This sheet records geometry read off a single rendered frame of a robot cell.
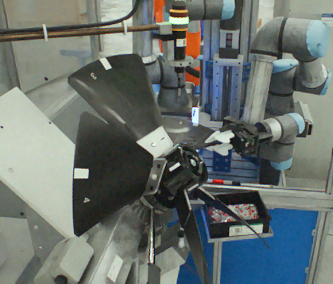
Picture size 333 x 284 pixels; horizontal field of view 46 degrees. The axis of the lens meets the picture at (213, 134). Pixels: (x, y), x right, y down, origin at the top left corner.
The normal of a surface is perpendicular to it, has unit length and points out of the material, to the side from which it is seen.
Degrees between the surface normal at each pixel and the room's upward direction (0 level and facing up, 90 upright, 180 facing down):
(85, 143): 71
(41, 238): 90
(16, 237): 0
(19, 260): 0
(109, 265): 50
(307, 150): 90
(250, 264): 90
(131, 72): 43
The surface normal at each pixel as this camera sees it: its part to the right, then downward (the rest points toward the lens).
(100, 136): 0.86, -0.07
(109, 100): 0.44, -0.22
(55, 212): 0.78, -0.52
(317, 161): -0.08, 0.44
